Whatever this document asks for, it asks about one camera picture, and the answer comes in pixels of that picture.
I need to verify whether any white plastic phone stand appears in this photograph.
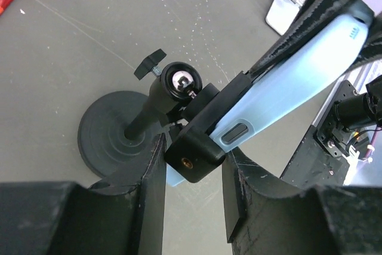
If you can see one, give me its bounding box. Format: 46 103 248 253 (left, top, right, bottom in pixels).
265 0 305 36

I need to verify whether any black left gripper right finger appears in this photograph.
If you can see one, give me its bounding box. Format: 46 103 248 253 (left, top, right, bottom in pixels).
222 148 381 254

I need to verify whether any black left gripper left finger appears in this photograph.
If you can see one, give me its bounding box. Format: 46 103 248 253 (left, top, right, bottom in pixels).
1 134 166 254

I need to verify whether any black round-base phone stand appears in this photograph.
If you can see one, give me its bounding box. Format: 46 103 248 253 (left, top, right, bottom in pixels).
78 49 251 183

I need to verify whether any light blue smartphone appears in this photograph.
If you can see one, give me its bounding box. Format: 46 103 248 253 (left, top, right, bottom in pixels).
165 1 374 186

